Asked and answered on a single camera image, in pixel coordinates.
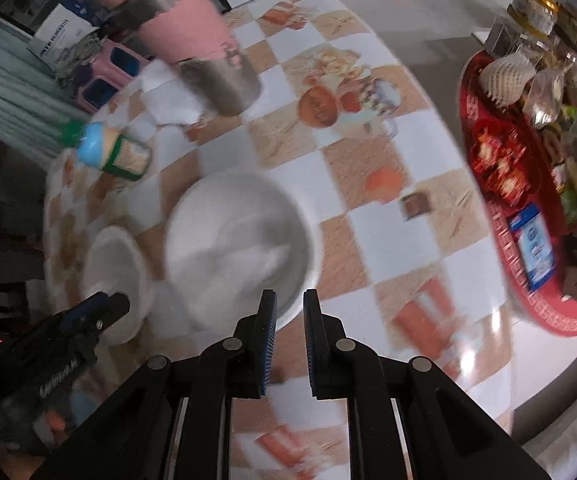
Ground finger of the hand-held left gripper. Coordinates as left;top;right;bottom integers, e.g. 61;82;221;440
57;291;112;325
86;292;132;343

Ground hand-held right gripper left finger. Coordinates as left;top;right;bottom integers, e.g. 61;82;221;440
31;289;279;480

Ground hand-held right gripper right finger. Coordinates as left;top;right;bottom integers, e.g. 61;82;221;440
302;289;551;480

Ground white foam bowl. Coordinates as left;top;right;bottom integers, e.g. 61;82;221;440
81;226;154;346
165;172;316;333

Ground green-capped plastic bottle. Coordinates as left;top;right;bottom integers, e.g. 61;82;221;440
60;121;152;182

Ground checkered printed tablecloth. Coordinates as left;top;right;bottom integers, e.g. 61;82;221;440
43;0;519;480

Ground red round tray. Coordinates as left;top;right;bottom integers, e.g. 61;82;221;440
457;49;577;338

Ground pale green pleated curtain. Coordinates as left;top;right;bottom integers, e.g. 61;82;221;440
0;30;89;161

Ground blue wet wipes packet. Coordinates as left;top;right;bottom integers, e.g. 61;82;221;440
507;204;556;292

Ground pink plastic stool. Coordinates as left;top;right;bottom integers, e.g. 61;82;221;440
76;42;152;113

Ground pile of red snack packets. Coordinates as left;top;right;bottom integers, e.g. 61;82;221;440
471;120;534;206

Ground white printed cardboard box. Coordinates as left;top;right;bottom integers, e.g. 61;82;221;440
26;2;99;78

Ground pink steel thermos flask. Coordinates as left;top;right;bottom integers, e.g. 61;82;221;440
79;0;263;116

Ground foam-netted fruit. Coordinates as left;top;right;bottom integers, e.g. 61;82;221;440
479;55;539;107

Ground gold-lidded jar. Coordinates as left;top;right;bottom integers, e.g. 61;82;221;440
508;0;561;36

